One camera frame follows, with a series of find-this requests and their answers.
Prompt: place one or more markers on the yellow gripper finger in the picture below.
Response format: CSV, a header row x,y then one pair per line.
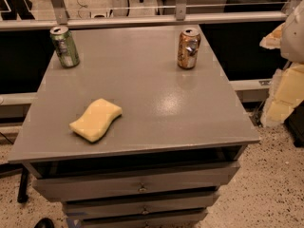
x,y
286,93
273,39

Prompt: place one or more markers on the green soda can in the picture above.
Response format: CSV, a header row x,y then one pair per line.
x,y
65,47

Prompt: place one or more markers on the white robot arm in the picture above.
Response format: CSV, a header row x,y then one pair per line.
x,y
292,40

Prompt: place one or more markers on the orange soda can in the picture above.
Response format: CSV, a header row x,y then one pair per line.
x,y
189,44

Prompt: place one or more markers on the top grey drawer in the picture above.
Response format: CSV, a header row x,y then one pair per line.
x,y
137,182

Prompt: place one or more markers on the grey drawer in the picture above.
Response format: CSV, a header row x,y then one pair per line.
x,y
137,182
140,205
141,221

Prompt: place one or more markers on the grey drawer cabinet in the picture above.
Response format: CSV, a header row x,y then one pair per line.
x,y
171,116

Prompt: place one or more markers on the middle grey drawer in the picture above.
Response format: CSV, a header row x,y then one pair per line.
x,y
140,205

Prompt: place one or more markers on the bottom grey drawer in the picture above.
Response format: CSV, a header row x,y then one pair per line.
x,y
141,221

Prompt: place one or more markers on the yellow sponge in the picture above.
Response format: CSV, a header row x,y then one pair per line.
x,y
96,119

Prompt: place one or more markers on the black shoe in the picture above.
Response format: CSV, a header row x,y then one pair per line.
x,y
44,223

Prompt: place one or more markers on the black stand leg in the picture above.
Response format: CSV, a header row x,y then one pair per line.
x,y
22,193

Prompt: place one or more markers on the metal railing frame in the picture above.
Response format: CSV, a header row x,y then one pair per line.
x,y
88,14

